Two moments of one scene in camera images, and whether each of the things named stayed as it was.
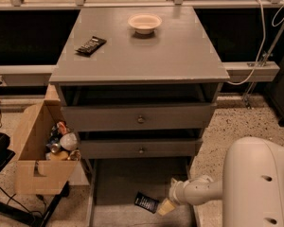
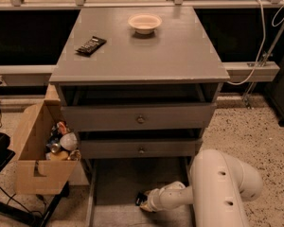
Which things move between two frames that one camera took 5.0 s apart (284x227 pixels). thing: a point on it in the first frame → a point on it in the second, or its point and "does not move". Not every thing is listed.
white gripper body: [176, 192] → [155, 199]
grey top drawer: [193, 116] does not move
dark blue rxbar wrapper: [146, 202] does not move
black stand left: [1, 157] does not move
